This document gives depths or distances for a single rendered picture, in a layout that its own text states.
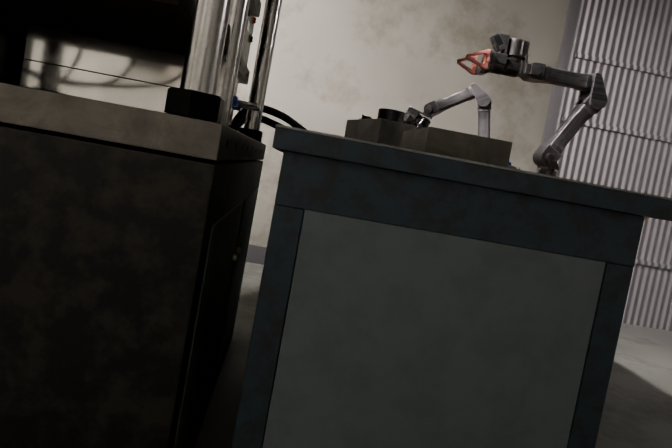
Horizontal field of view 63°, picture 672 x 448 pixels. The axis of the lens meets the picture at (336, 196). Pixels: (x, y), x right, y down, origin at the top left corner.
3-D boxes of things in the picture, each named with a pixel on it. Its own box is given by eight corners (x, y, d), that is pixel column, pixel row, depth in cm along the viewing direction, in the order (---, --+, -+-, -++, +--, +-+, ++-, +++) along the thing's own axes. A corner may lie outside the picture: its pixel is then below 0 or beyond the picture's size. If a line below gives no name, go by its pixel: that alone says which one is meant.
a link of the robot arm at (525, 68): (514, 35, 187) (547, 42, 188) (504, 41, 195) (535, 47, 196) (508, 69, 187) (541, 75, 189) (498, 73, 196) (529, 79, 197)
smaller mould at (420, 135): (484, 170, 120) (489, 144, 120) (506, 172, 108) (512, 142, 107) (409, 156, 119) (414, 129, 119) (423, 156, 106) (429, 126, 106)
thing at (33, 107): (263, 159, 215) (266, 144, 215) (216, 161, 86) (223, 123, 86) (45, 120, 208) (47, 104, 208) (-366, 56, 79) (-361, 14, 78)
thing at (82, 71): (229, 135, 168) (239, 79, 167) (216, 131, 141) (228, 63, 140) (63, 104, 164) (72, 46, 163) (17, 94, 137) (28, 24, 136)
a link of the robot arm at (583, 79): (530, 59, 188) (612, 75, 191) (519, 63, 197) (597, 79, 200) (524, 94, 189) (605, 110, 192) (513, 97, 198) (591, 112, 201)
